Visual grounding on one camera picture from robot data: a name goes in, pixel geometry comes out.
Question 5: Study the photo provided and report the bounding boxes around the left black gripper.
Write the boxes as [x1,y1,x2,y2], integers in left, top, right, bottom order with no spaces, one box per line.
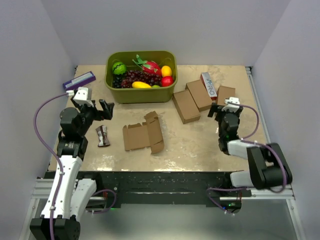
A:
[71,96,114,136]

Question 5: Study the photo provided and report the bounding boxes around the brown paper box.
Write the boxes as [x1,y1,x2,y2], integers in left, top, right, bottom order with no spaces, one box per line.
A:
[122,111,165,154]

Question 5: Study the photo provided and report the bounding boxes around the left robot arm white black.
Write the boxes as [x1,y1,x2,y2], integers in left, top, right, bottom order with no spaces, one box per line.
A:
[29,96,115,240]

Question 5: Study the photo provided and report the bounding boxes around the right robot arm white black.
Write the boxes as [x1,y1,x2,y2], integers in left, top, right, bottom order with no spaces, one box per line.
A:
[208,99,293,197]

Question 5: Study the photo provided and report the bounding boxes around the right folded brown box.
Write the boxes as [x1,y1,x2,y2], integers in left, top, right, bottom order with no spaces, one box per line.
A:
[215,85,236,106]

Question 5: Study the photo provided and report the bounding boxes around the folded brown box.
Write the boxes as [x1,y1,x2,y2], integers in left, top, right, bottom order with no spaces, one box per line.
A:
[215,85,236,106]
[172,90,201,124]
[185,80,213,112]

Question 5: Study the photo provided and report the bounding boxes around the middle folded brown box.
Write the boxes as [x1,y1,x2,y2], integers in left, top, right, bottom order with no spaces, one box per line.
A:
[185,80,213,112]

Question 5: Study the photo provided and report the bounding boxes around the red white toothpaste box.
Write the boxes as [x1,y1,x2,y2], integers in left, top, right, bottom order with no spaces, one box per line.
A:
[200,72,218,101]

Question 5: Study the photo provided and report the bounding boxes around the purple flat box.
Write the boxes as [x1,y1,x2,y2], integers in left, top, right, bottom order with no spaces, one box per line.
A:
[62,71,96,91]

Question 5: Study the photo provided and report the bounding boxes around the front folded brown box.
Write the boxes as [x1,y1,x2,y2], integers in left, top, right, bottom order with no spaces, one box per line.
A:
[172,90,201,124]

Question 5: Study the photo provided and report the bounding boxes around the brown snack wrapper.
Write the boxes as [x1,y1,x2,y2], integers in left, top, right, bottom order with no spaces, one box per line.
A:
[95,125,111,148]

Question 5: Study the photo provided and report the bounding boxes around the dark blue toy grapes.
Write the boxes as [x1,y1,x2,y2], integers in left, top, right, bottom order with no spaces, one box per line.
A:
[112,74,124,89]

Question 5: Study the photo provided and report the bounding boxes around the green toy watermelon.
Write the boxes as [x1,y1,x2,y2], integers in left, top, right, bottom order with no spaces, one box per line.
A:
[112,61,127,75]

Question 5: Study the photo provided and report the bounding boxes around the yellow toy mango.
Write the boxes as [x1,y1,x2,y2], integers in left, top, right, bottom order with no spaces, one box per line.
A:
[132,81,152,89]

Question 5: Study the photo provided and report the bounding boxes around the red toy grapes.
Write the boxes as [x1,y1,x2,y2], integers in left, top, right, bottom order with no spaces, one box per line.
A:
[120,70,162,88]

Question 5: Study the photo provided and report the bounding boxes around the olive green plastic basket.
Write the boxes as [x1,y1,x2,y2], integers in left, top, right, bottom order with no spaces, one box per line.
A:
[104,50,178,104]

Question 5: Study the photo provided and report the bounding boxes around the red toy apple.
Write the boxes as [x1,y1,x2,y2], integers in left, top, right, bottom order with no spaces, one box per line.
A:
[161,76,174,87]

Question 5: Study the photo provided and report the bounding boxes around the yellow orange toy lemon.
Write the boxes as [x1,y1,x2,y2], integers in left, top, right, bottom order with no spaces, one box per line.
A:
[161,65,173,78]

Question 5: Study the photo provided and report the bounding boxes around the pink toy dragon fruit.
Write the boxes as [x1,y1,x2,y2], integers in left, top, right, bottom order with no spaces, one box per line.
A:
[132,54,162,77]

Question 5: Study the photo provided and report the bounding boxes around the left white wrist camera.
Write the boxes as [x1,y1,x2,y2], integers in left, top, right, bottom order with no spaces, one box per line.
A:
[74,87,92,100]

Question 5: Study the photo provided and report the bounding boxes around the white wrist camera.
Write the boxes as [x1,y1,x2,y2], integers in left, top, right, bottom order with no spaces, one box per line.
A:
[74,87,92,100]
[222,97,241,113]

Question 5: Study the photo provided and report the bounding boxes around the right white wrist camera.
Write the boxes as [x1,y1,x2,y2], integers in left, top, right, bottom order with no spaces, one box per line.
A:
[222,97,241,113]

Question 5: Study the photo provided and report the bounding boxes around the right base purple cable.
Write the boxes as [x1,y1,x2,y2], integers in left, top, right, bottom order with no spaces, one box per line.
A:
[206,186,244,216]

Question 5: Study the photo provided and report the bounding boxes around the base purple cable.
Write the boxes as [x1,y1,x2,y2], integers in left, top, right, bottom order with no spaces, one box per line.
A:
[206,186,244,216]
[84,188,118,215]

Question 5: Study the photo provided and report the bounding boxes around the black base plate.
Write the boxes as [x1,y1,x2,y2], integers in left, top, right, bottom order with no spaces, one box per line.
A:
[43,170,252,209]

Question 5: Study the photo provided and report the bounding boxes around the aluminium frame rail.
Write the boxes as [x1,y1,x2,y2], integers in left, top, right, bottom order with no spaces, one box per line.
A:
[18,179,53,240]

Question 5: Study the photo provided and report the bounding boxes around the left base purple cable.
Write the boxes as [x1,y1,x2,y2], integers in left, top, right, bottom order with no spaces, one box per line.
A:
[84,188,118,215]

